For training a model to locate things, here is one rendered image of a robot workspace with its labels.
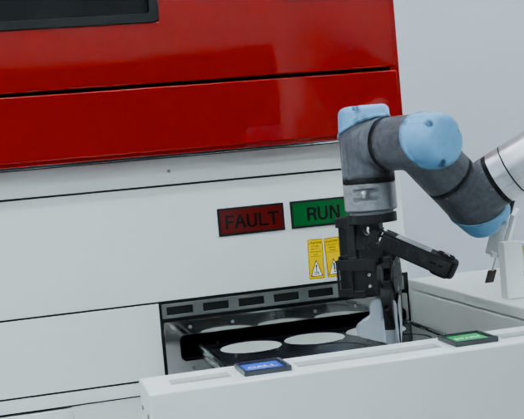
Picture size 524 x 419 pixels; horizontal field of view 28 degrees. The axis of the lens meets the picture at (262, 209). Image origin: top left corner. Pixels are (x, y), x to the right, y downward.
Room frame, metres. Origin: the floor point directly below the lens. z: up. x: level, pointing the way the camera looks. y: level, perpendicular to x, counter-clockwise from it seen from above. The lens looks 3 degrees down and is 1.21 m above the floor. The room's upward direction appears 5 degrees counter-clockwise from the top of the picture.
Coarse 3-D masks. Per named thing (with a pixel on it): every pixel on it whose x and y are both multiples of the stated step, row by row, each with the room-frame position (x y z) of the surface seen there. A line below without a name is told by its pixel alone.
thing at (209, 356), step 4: (200, 344) 1.73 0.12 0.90; (196, 348) 1.73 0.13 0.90; (200, 348) 1.70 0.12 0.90; (204, 348) 1.69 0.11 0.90; (200, 352) 1.69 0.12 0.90; (204, 352) 1.67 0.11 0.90; (208, 352) 1.65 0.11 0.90; (204, 356) 1.66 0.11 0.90; (208, 356) 1.63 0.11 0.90; (212, 356) 1.62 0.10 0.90; (208, 360) 1.63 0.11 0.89; (212, 360) 1.60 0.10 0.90; (216, 360) 1.58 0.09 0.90; (220, 360) 1.58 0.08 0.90; (212, 364) 1.60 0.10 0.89; (216, 364) 1.57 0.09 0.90; (220, 364) 1.55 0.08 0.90; (224, 364) 1.54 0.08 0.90
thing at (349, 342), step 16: (288, 336) 1.75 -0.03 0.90; (352, 336) 1.70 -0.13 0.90; (416, 336) 1.65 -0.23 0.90; (432, 336) 1.64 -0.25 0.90; (224, 352) 1.65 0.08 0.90; (256, 352) 1.63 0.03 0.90; (272, 352) 1.62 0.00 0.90; (288, 352) 1.61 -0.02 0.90; (304, 352) 1.60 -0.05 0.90; (320, 352) 1.59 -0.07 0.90
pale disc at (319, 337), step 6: (294, 336) 1.75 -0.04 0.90; (300, 336) 1.74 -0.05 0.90; (306, 336) 1.74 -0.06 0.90; (312, 336) 1.73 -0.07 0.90; (318, 336) 1.73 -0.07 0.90; (324, 336) 1.72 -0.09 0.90; (330, 336) 1.72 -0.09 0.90; (336, 336) 1.71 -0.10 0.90; (342, 336) 1.71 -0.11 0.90; (288, 342) 1.70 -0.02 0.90; (294, 342) 1.69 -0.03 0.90; (300, 342) 1.69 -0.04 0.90; (306, 342) 1.68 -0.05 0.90; (312, 342) 1.68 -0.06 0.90; (318, 342) 1.68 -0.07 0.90; (324, 342) 1.67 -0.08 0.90
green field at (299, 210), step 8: (328, 200) 1.83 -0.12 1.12; (336, 200) 1.83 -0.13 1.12; (296, 208) 1.82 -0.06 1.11; (304, 208) 1.82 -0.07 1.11; (312, 208) 1.82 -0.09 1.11; (320, 208) 1.83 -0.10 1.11; (328, 208) 1.83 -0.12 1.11; (336, 208) 1.83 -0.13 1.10; (296, 216) 1.82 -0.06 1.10; (304, 216) 1.82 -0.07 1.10; (312, 216) 1.82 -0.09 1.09; (320, 216) 1.83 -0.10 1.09; (328, 216) 1.83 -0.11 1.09; (336, 216) 1.83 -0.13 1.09; (296, 224) 1.82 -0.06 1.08; (304, 224) 1.82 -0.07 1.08
